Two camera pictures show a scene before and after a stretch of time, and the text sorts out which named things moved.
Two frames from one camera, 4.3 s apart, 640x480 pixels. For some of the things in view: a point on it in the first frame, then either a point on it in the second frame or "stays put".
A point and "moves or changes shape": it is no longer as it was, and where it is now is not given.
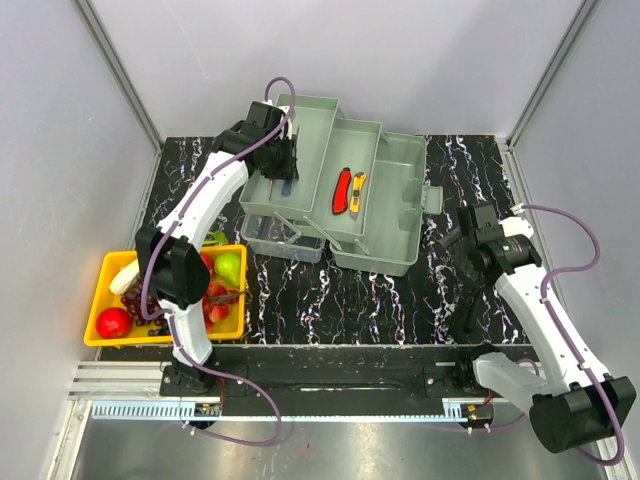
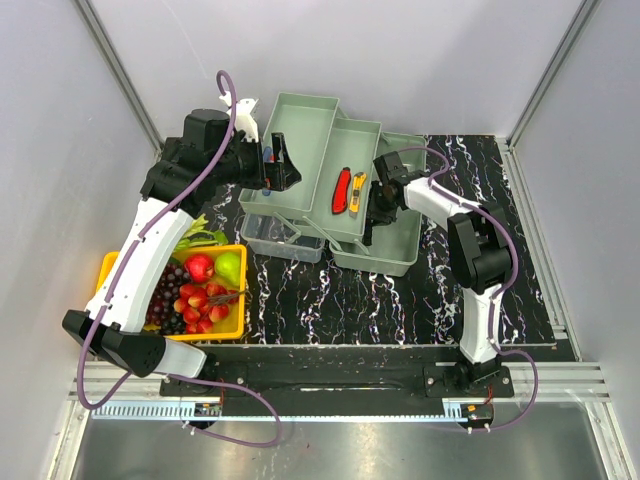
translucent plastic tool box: [358, 194] stays put
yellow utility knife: [358, 181] stays put
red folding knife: [341, 192] stays put
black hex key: [470, 317] moves or changes shape
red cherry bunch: [216, 302] stays put
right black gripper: [463, 239] to [378, 201]
